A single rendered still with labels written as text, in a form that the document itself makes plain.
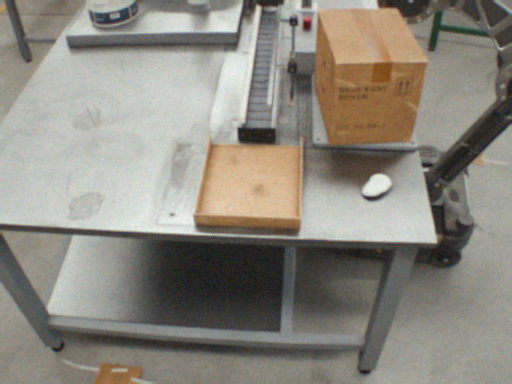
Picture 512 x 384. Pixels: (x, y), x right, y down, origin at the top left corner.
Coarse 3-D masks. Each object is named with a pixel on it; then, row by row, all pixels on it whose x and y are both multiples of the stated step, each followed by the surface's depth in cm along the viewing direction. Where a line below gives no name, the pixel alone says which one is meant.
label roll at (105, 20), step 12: (96, 0) 185; (108, 0) 185; (120, 0) 187; (132, 0) 192; (96, 12) 189; (108, 12) 189; (120, 12) 190; (132, 12) 195; (96, 24) 194; (108, 24) 192
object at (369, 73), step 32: (320, 32) 145; (352, 32) 137; (384, 32) 137; (320, 64) 150; (352, 64) 126; (384, 64) 126; (416, 64) 127; (320, 96) 154; (352, 96) 133; (384, 96) 134; (416, 96) 134; (352, 128) 141; (384, 128) 142
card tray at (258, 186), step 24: (216, 144) 149; (240, 144) 149; (216, 168) 142; (240, 168) 142; (264, 168) 142; (288, 168) 142; (216, 192) 136; (240, 192) 136; (264, 192) 136; (288, 192) 135; (216, 216) 126; (240, 216) 126; (264, 216) 125; (288, 216) 130
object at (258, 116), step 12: (264, 12) 196; (264, 24) 189; (264, 36) 183; (264, 48) 177; (276, 48) 176; (264, 60) 171; (264, 72) 166; (252, 84) 162; (264, 84) 161; (252, 96) 157; (264, 96) 157; (252, 108) 153; (264, 108) 153; (252, 120) 149; (264, 120) 149
